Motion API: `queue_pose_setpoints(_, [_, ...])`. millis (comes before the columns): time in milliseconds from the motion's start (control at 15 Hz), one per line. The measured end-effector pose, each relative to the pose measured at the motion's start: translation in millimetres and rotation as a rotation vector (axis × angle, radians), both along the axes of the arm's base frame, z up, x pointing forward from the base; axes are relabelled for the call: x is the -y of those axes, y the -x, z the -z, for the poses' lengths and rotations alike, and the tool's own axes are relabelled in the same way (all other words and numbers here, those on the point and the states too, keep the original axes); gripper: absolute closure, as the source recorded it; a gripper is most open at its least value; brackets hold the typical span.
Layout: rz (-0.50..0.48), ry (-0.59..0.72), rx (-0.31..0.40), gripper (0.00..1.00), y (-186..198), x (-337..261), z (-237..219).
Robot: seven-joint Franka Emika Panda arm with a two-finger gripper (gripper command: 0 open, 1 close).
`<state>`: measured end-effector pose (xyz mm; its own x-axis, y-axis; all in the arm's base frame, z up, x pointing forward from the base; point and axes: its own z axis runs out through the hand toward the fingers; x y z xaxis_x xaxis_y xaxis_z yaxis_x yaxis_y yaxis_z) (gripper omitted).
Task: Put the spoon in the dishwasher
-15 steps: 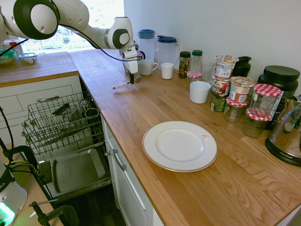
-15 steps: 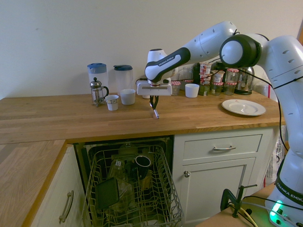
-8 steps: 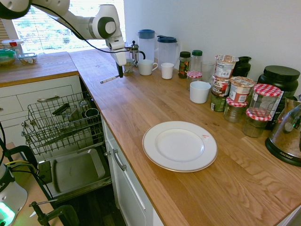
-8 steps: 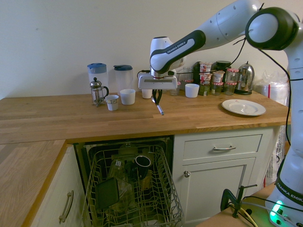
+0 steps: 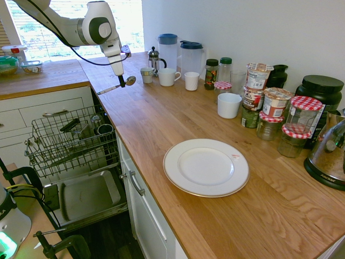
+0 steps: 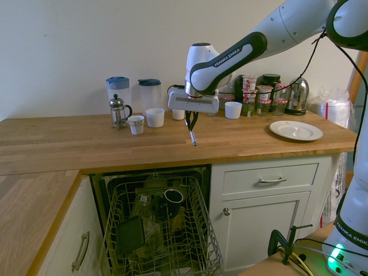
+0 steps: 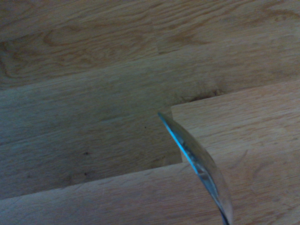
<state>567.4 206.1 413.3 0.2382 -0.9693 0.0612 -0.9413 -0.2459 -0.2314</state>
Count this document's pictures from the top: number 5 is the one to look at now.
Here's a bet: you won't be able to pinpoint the plain white cup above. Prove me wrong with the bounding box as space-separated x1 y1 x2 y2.
217 93 243 119

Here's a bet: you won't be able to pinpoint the large black supplement tub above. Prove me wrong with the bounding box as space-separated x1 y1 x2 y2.
295 74 345 149

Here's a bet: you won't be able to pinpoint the brass cabinet handle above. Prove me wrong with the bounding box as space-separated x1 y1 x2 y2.
42 109 70 118

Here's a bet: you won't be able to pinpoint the clear pitcher light blue lid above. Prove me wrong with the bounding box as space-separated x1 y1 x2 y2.
157 33 178 73

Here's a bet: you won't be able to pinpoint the white plate gold rim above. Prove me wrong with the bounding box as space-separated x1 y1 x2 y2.
162 138 250 199

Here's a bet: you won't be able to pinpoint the steel electric kettle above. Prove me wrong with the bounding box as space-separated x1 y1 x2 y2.
303 108 345 192

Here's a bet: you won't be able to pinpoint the clear pitcher dark blue lid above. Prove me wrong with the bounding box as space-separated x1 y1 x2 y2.
180 40 207 79

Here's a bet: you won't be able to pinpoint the wide white mug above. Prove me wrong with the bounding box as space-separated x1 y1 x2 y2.
157 67 182 87

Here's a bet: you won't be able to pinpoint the yellow cable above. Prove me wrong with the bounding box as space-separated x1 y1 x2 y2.
4 184 41 195

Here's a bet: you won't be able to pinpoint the black shaker bottle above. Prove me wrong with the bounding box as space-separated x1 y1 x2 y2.
266 64 289 88

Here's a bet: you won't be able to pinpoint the white window blinds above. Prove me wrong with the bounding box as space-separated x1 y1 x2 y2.
5 0 145 63

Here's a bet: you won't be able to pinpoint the food container green lid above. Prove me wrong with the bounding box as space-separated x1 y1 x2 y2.
0 56 20 77

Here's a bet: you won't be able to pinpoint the clear food container teal lid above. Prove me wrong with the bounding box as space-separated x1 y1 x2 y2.
20 59 44 75

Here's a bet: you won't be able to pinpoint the wire dishwasher rack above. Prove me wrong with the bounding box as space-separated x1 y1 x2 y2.
24 105 121 179

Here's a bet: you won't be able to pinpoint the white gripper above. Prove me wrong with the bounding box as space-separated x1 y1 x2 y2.
101 40 127 89

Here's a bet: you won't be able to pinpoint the ribbed white cup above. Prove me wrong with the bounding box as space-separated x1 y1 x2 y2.
184 71 201 91

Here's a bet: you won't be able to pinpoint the clear jar green lid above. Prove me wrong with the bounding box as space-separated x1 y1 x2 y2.
218 57 232 83

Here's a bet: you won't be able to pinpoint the built-in dishwasher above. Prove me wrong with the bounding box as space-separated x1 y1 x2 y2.
40 86 130 235

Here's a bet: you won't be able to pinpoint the small patterned white cup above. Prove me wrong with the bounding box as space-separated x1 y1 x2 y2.
140 67 155 84

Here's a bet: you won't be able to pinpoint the dark green C-clamp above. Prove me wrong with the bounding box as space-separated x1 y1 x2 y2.
32 228 92 259
0 166 44 190

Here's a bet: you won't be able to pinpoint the food container red latch lid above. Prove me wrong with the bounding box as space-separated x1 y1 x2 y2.
1 45 28 62

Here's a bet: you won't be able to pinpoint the white corner cabinet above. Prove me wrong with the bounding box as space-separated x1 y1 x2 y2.
0 85 108 173

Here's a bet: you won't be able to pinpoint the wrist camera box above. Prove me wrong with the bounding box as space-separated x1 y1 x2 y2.
120 45 133 59

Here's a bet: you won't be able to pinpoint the glass french press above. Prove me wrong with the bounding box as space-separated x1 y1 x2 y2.
147 46 167 78

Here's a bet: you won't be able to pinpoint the dark spice jar black lid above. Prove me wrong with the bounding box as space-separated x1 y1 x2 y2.
204 58 219 91

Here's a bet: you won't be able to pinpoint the clear plastic container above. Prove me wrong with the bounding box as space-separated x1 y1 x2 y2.
71 122 92 140

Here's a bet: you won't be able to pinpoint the grey baking tray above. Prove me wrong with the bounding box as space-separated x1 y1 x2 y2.
59 170 121 221

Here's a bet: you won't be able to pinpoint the metal spoon white handle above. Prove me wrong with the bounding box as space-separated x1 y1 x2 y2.
96 76 137 96

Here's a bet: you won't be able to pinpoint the glass jar red checkered lid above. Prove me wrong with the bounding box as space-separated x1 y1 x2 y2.
256 110 285 141
214 81 233 105
277 125 311 159
285 96 323 135

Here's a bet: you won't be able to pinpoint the clear drinking glass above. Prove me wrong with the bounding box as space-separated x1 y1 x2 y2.
230 70 247 96

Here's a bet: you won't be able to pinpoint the metal drawer handle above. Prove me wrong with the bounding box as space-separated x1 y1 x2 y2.
128 170 146 197

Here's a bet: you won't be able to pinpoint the white cabinet with drawer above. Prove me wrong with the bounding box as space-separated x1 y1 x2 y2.
116 133 195 259

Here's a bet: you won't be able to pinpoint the black mug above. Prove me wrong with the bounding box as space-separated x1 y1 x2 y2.
96 124 114 136

